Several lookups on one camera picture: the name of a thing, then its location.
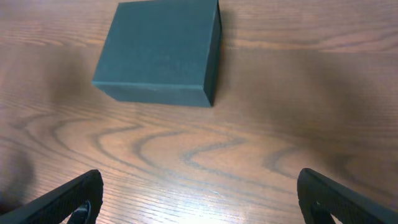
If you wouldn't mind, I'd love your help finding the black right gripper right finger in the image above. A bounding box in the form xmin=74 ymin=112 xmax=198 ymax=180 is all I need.
xmin=297 ymin=168 xmax=397 ymax=224

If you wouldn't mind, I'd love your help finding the dark green gift box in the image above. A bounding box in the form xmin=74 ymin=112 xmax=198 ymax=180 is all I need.
xmin=92 ymin=0 xmax=222 ymax=107

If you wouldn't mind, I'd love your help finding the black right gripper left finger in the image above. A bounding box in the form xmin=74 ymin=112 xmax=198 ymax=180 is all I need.
xmin=1 ymin=169 xmax=103 ymax=224

